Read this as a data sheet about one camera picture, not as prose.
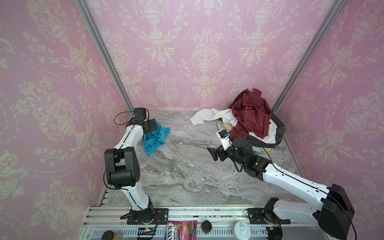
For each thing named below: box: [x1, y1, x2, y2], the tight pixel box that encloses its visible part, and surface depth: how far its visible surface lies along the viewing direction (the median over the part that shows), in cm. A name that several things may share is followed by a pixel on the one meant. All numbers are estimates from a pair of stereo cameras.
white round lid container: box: [234, 221, 251, 240], surface depth 67 cm
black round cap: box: [201, 220, 212, 233], surface depth 65 cm
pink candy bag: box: [165, 220, 198, 240], surface depth 70 cm
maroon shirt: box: [229, 88, 273, 140], surface depth 102 cm
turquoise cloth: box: [143, 122, 171, 156], surface depth 101 cm
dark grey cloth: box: [247, 112, 286, 148], surface depth 99 cm
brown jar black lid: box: [101, 230, 123, 240], surface depth 63 cm
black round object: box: [266, 226, 283, 240], surface depth 73 cm
